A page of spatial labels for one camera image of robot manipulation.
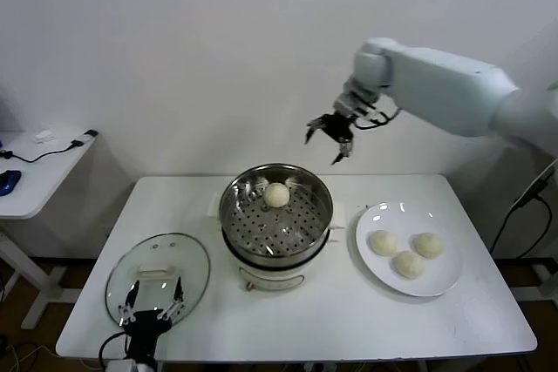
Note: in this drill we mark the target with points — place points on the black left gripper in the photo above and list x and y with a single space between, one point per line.
146 328

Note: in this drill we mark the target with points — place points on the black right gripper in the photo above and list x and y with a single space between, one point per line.
338 126

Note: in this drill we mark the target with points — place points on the round glass pot lid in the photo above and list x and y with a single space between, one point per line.
157 254

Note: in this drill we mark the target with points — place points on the white steamed baozi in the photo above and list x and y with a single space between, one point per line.
428 245
383 242
408 264
276 194

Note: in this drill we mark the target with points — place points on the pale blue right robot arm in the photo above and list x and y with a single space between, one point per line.
444 89

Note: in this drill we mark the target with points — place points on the perforated steel steamer basket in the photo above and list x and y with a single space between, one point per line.
279 232

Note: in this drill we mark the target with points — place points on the white side table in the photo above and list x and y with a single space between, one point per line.
43 180

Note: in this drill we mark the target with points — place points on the white round plate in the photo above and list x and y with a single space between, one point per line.
436 276

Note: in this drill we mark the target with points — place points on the blue computer mouse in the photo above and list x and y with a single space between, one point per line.
8 182

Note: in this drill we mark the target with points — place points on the crumpled white tissue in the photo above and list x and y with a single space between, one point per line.
43 137

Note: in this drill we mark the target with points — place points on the black white power plug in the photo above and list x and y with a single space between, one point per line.
529 193

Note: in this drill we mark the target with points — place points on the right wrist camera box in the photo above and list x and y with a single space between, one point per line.
349 104

